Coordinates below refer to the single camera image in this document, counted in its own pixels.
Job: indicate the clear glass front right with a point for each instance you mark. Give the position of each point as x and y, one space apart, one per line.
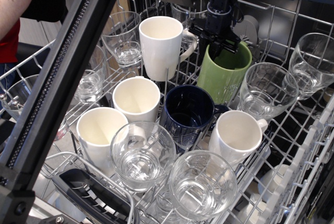
202 185

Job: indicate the clear glass right middle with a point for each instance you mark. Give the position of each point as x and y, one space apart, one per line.
267 90

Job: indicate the clear glass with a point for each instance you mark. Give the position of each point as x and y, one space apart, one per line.
14 99
267 90
91 84
311 63
202 185
184 14
142 154
121 38

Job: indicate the clear glass left middle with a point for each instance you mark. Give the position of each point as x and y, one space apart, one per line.
91 84

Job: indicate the white mug right front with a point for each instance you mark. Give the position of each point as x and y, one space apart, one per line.
236 135

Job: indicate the black robot arm beam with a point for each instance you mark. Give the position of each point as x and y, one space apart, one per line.
37 126

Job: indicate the clear glass back centre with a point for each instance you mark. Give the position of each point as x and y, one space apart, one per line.
184 14

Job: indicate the white mug front left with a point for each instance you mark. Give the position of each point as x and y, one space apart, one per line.
96 129

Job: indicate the metal wire dishwasher rack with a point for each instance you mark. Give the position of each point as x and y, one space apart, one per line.
301 137

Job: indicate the white dishes lower rack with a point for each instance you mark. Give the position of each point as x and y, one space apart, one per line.
264 200

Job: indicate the dark blue ceramic mug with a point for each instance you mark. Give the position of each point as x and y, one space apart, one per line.
187 112

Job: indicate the tall white ceramic mug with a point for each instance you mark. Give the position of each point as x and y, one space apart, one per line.
164 44

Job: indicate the clear glass far right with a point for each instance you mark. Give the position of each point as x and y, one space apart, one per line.
311 63

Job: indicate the black rack handle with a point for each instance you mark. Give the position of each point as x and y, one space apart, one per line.
99 203

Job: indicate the clear glass front centre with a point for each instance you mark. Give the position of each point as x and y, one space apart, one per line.
142 154

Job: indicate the green ceramic mug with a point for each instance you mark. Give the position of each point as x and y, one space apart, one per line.
222 75

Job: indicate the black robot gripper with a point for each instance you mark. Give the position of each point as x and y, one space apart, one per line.
215 30

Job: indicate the white cup centre left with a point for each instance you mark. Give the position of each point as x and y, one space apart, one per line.
138 98

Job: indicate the clear glass far left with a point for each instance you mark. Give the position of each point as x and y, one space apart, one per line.
14 99

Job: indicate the clear glass back left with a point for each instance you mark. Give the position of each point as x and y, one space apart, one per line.
121 38

